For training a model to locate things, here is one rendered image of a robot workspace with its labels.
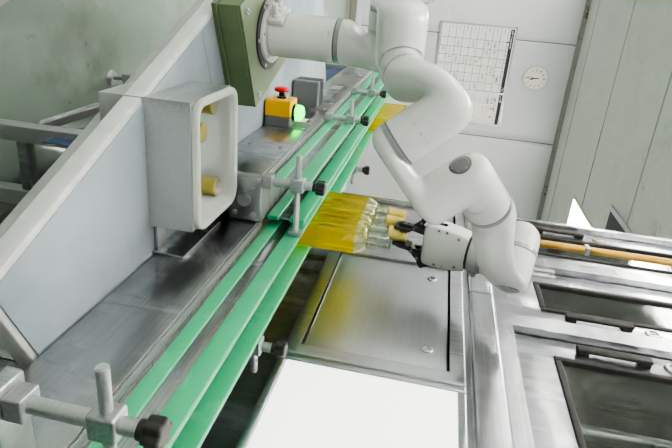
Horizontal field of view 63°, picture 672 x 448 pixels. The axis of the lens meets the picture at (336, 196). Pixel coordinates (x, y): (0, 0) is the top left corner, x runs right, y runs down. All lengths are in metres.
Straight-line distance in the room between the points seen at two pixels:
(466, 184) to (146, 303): 0.53
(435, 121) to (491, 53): 6.10
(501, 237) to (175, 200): 0.57
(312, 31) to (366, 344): 0.64
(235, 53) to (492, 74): 5.99
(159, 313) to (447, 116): 0.53
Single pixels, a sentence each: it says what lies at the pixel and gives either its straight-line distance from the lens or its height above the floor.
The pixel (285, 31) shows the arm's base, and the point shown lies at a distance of 1.19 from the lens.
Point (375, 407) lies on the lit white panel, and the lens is 0.97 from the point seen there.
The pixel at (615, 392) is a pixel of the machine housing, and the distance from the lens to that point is 1.24.
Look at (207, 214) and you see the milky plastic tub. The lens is 0.99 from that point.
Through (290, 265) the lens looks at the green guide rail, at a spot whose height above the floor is 0.95.
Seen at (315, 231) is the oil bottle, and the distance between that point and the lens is 1.19.
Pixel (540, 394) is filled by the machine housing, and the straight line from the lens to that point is 1.16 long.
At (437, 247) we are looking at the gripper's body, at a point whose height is 1.24.
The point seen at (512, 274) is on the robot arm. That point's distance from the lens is 1.05.
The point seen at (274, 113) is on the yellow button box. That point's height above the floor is 0.78.
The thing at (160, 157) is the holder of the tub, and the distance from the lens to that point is 0.92.
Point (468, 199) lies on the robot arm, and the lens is 0.91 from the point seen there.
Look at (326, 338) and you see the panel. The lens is 1.10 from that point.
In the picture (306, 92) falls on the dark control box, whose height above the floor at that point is 0.80.
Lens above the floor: 1.20
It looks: 9 degrees down
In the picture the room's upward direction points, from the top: 98 degrees clockwise
